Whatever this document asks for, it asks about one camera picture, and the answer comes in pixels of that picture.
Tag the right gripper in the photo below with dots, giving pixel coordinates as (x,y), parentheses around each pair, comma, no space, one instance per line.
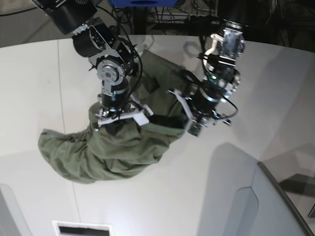
(133,109)

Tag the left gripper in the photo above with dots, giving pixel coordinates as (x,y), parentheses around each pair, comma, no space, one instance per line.
(200,108)

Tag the green t-shirt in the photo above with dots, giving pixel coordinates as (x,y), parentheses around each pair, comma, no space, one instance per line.
(125,151)

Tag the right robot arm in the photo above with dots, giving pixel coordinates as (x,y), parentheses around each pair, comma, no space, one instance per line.
(118,64)

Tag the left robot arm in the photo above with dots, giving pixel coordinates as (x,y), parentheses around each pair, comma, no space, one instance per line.
(219,61)

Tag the black power strip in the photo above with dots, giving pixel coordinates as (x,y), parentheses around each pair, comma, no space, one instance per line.
(169,18)

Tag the blue box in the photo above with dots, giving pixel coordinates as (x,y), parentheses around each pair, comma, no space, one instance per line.
(143,3)

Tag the grey chair backrest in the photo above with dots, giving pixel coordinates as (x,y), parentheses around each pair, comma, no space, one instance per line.
(287,202)

